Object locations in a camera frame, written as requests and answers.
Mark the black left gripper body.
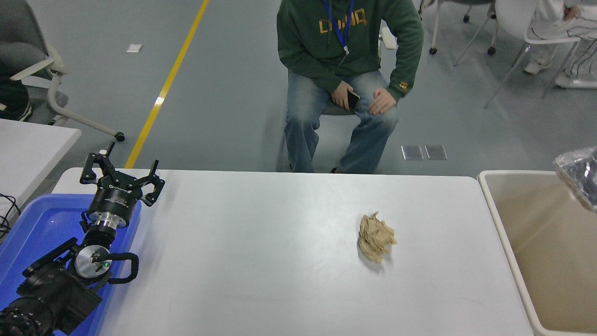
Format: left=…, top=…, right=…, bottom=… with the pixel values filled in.
left=86, top=177, right=142, bottom=220

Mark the tan paper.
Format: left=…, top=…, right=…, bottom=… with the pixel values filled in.
left=358, top=211, right=398, bottom=263

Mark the silver foil tray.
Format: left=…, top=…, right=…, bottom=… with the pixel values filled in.
left=554, top=147, right=597, bottom=213

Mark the person's right hand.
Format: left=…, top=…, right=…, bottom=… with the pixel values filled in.
left=332, top=81, right=355, bottom=112

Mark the person's left hand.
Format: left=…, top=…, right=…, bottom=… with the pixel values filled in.
left=368, top=87, right=398, bottom=116

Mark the blue plastic tray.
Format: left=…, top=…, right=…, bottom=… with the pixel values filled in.
left=0, top=194, right=143, bottom=336

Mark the white side table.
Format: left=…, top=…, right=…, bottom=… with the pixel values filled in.
left=0, top=119, right=82, bottom=220

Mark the person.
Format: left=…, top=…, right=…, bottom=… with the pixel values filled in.
left=0, top=61, right=33, bottom=122
left=276, top=0, right=424, bottom=175
left=523, top=0, right=597, bottom=89

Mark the grey office chair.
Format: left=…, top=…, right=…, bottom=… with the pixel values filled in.
left=0, top=0, right=126, bottom=142

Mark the chair with black castors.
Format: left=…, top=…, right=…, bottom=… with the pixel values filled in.
left=415, top=0, right=497, bottom=55

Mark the large pale plastic bin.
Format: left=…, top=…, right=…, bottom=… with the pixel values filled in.
left=478, top=170, right=597, bottom=336

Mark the white plastic chair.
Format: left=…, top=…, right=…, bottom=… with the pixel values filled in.
left=484, top=0, right=588, bottom=109

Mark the black cable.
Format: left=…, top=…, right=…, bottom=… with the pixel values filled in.
left=0, top=193, right=21, bottom=243

